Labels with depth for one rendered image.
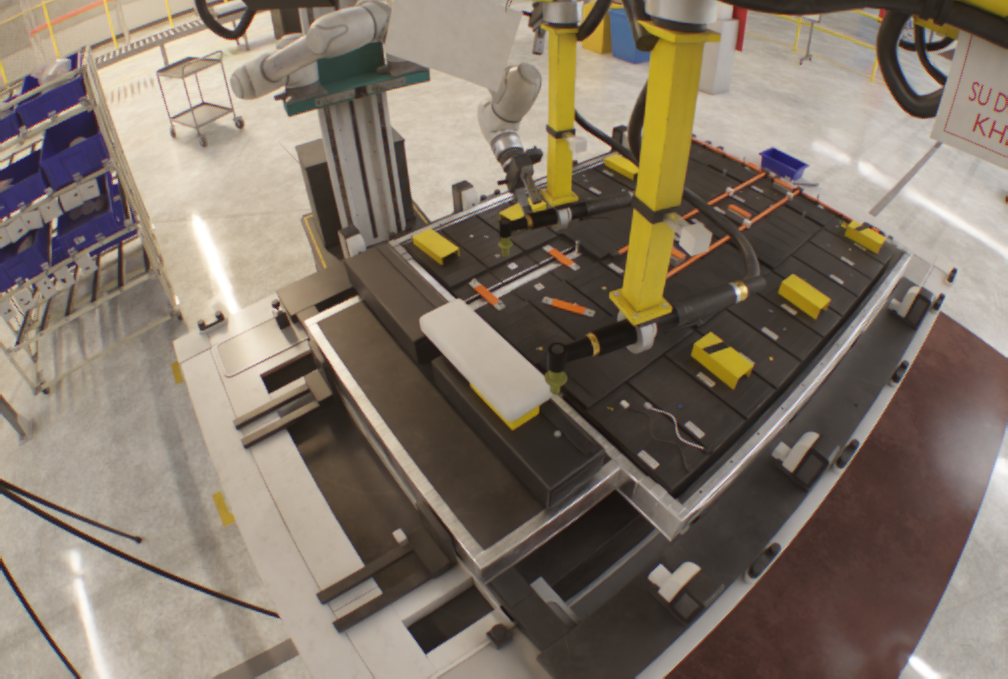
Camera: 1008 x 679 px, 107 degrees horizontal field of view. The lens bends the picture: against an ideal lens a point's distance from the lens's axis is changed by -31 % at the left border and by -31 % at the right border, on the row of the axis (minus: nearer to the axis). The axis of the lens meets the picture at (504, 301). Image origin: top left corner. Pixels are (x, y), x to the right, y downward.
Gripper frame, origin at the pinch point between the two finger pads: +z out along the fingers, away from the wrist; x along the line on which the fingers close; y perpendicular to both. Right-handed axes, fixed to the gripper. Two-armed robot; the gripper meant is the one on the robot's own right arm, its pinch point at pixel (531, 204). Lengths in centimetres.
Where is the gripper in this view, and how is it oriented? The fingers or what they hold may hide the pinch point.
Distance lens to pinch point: 152.8
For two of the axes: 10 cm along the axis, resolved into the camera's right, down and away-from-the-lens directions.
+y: -9.3, 2.6, -2.6
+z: 3.3, 9.0, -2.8
